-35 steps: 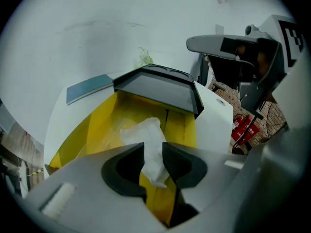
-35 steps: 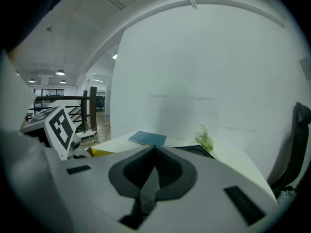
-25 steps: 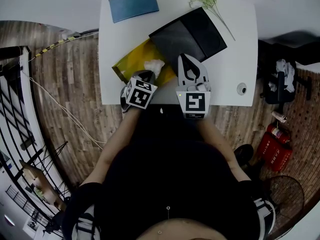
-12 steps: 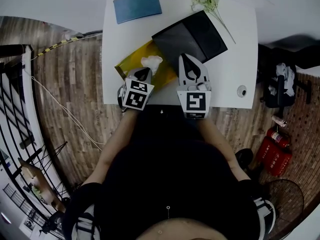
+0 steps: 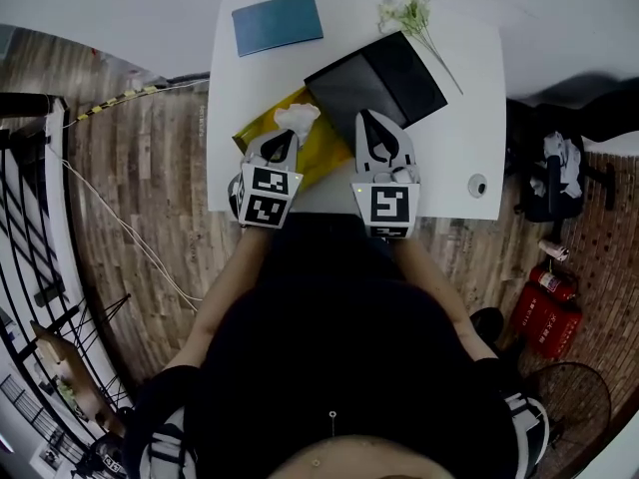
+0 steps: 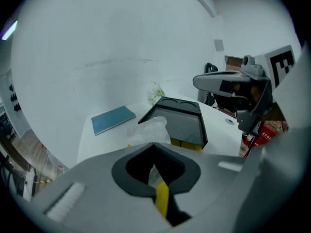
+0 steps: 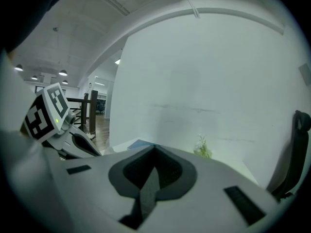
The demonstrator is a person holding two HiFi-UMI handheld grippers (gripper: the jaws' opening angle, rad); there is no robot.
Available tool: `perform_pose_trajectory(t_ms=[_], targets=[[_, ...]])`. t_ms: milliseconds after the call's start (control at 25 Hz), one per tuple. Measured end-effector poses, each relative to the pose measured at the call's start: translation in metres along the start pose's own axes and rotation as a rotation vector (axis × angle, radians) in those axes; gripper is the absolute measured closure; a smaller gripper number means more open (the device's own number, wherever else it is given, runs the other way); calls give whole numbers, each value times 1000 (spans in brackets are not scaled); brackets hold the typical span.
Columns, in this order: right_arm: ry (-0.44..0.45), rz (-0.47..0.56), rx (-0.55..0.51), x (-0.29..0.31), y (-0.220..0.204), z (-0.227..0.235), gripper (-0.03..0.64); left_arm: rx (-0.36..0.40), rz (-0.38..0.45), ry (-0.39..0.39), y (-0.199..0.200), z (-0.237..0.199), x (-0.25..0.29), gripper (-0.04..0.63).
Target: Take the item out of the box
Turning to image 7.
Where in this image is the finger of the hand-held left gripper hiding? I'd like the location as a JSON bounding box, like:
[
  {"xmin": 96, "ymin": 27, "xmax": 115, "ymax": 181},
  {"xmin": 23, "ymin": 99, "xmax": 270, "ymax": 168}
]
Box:
[
  {"xmin": 58, "ymin": 146, "xmax": 99, "ymax": 161},
  {"xmin": 69, "ymin": 126, "xmax": 103, "ymax": 157}
]

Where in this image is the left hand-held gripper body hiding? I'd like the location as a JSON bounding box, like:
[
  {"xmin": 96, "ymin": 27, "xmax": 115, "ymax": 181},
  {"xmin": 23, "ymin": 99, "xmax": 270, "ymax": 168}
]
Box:
[{"xmin": 24, "ymin": 83, "xmax": 78, "ymax": 155}]

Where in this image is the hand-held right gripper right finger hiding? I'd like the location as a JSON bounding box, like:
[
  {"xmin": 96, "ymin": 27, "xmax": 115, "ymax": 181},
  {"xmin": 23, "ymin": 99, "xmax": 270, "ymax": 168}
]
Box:
[{"xmin": 145, "ymin": 144, "xmax": 295, "ymax": 233}]

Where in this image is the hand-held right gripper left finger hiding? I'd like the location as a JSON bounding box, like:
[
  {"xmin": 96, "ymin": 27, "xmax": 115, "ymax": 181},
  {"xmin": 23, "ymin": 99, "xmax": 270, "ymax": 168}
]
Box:
[{"xmin": 52, "ymin": 144, "xmax": 160, "ymax": 233}]

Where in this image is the black metal railing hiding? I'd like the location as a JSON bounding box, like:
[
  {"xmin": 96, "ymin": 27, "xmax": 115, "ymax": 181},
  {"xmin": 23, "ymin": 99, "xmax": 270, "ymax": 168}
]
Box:
[{"xmin": 66, "ymin": 90, "xmax": 99, "ymax": 137}]

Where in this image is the white artificial flower sprig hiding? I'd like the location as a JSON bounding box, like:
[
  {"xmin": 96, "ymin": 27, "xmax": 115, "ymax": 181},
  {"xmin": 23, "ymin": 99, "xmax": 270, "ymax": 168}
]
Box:
[{"xmin": 192, "ymin": 134, "xmax": 213, "ymax": 160}]

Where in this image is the person's dark shirt torso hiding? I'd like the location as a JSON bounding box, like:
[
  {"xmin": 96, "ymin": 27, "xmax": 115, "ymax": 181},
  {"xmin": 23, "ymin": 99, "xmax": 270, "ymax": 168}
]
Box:
[{"xmin": 4, "ymin": 0, "xmax": 68, "ymax": 53}]

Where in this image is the black office chair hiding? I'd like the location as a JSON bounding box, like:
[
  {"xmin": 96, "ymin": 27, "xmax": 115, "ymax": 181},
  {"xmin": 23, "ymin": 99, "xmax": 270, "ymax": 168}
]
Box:
[{"xmin": 265, "ymin": 110, "xmax": 311, "ymax": 202}]

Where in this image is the grey wall plate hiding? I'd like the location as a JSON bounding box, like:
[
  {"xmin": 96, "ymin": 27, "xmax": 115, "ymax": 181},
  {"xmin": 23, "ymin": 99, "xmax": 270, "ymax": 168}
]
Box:
[{"xmin": 298, "ymin": 63, "xmax": 311, "ymax": 85}]

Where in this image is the white wall conduit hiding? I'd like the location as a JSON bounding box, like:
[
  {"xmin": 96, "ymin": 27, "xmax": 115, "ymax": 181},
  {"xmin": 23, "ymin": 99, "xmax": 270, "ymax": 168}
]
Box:
[{"xmin": 180, "ymin": 0, "xmax": 201, "ymax": 19}]

